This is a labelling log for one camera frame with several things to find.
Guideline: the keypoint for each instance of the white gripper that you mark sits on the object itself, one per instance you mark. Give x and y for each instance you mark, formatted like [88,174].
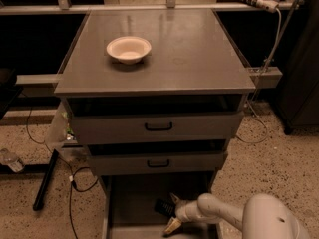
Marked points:
[182,211]

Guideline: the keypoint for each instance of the dark blue rxbar wrapper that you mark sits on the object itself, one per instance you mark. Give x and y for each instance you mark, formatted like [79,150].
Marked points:
[165,208]

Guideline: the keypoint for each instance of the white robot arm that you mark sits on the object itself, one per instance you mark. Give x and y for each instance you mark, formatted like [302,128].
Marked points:
[262,217]

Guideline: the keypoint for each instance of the grey bottom drawer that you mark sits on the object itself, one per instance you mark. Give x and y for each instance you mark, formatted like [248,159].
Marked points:
[131,200]

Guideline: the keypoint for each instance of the grey drawer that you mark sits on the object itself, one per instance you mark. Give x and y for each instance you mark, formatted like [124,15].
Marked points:
[155,118]
[157,157]
[131,200]

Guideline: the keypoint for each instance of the grey middle drawer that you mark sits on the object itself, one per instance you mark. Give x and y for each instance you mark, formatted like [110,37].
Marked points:
[157,157]

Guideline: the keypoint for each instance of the grey drawer cabinet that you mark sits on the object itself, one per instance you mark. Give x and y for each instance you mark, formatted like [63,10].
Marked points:
[191,55]

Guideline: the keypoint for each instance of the grey top drawer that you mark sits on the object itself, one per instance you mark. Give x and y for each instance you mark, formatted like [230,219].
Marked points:
[155,118]

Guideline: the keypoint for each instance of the black metal floor bar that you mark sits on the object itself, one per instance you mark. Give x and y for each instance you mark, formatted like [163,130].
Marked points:
[39,200]

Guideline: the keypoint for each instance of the clear plastic bag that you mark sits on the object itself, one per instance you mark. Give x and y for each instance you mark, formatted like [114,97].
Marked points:
[61,137]

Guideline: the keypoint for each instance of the dark cabinet at right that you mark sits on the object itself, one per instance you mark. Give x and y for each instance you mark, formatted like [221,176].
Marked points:
[297,96]

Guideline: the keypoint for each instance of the white paper bowl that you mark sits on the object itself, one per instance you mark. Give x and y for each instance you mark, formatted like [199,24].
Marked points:
[129,50]

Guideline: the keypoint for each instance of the clear plastic water bottle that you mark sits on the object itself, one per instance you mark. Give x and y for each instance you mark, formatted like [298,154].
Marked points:
[12,160]

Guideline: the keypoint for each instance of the grey metal rail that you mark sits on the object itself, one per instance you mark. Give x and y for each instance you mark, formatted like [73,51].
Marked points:
[262,80]

